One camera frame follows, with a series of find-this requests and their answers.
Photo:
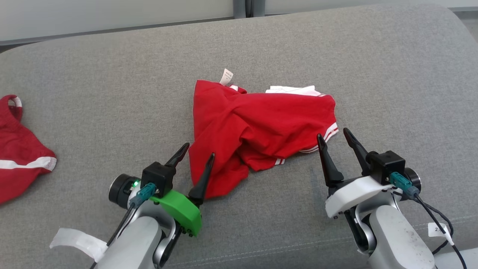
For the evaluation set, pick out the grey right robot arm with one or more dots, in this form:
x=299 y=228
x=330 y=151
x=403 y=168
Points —
x=399 y=243

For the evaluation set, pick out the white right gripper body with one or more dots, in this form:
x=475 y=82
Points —
x=351 y=194

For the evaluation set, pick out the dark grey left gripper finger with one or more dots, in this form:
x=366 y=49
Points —
x=179 y=155
x=201 y=185

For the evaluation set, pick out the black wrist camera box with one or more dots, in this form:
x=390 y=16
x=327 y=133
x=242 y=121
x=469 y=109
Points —
x=158 y=175
x=388 y=164

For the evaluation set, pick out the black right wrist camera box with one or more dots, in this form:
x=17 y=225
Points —
x=388 y=164

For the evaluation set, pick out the red shorts with white stripe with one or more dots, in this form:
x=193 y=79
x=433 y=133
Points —
x=18 y=157

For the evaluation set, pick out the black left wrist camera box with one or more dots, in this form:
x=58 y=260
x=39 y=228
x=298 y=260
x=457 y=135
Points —
x=158 y=175

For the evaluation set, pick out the grey partition post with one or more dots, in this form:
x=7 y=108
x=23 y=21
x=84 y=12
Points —
x=248 y=7

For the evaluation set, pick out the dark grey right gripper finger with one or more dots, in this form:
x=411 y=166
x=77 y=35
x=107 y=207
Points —
x=358 y=151
x=330 y=170

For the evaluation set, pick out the red Bulls basketball jersey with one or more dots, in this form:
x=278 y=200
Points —
x=261 y=123

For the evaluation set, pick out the white tape on left arm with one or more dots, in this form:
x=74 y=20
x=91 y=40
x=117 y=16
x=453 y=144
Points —
x=78 y=241

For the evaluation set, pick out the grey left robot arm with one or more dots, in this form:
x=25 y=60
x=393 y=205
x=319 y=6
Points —
x=130 y=243

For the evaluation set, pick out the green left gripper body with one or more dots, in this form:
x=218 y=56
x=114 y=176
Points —
x=183 y=211

